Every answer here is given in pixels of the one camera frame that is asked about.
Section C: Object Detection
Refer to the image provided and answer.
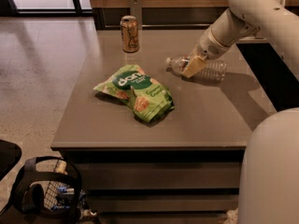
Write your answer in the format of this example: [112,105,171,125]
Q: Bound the clear plastic water bottle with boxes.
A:
[165,55,227,82]

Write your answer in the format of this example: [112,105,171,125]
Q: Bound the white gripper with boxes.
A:
[181,28,229,78]

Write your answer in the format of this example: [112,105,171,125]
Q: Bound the gold beverage can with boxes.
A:
[121,15,139,53]

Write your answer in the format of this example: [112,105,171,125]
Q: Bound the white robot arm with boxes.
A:
[182,0,299,224]

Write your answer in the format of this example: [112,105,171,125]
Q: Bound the black chair seat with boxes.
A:
[0,140,21,180]

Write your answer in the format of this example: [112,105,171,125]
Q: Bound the grey drawer cabinet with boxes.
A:
[51,31,275,224]

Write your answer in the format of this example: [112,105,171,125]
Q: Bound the black wire mesh basket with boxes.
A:
[1,156,82,224]

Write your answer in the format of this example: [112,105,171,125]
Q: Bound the green chip bag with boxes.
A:
[93,64,175,122]

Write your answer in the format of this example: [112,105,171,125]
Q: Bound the left metal wall bracket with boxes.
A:
[129,0,142,30]

